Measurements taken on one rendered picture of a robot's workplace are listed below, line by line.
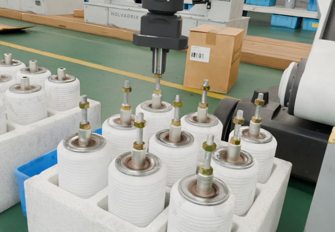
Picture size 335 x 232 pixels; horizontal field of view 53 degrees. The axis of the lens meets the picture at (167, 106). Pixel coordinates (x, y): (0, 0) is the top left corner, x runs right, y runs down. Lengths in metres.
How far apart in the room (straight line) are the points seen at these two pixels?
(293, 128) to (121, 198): 0.57
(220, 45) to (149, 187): 1.27
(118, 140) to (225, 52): 1.13
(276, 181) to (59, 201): 0.41
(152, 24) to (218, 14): 2.02
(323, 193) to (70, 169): 0.43
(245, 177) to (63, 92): 0.56
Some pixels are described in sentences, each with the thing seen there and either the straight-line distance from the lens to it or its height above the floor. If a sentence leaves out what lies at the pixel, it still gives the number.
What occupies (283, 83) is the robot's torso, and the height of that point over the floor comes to 0.33.
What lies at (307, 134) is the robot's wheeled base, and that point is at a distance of 0.96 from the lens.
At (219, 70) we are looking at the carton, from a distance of 1.74.
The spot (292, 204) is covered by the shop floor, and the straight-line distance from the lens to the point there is 0.99.
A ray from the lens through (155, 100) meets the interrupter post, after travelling 0.78.
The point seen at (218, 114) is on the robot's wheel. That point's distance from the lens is 1.01.
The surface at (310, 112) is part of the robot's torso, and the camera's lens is 0.82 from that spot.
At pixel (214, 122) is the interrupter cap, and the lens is 0.73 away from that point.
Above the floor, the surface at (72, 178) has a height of 0.20.
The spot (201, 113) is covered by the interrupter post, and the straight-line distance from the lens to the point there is 0.73.
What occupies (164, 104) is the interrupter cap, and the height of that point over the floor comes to 0.25.
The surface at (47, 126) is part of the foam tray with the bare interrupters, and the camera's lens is 0.89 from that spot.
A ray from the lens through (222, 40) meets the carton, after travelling 1.71.
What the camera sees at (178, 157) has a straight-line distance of 0.61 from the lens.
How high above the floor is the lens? 0.54
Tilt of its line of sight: 21 degrees down
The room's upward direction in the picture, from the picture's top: 4 degrees clockwise
